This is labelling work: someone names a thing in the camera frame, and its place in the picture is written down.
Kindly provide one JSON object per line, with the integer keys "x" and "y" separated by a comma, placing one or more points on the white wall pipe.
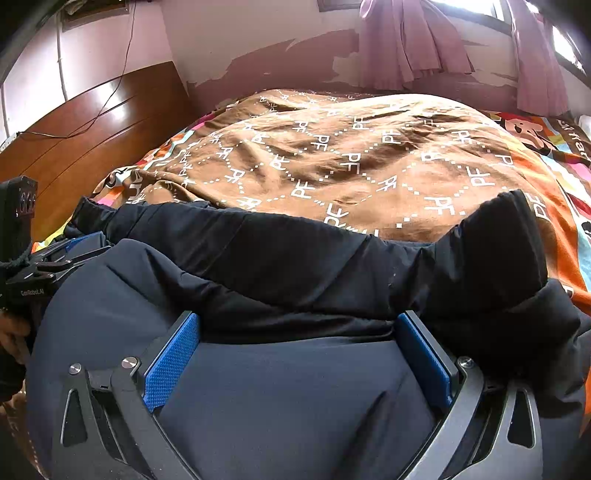
{"x": 59, "y": 60}

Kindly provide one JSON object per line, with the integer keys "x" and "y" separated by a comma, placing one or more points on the black puffer jacket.
{"x": 277, "y": 415}

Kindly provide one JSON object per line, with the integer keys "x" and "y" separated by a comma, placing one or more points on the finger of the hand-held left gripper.
{"x": 51, "y": 272}
{"x": 83, "y": 241}

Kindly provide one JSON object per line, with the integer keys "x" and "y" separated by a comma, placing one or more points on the person's left hand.
{"x": 11, "y": 330}

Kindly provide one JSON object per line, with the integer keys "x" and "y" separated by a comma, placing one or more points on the colourful printed blanket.
{"x": 346, "y": 157}

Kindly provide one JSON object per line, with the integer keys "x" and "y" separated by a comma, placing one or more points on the wooden headboard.
{"x": 115, "y": 106}

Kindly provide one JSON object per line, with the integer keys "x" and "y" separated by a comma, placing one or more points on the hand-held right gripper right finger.
{"x": 422, "y": 355}

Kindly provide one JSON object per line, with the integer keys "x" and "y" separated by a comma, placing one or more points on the window with brown frame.
{"x": 565, "y": 46}

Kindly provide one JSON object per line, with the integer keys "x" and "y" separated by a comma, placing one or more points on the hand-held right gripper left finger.
{"x": 171, "y": 360}

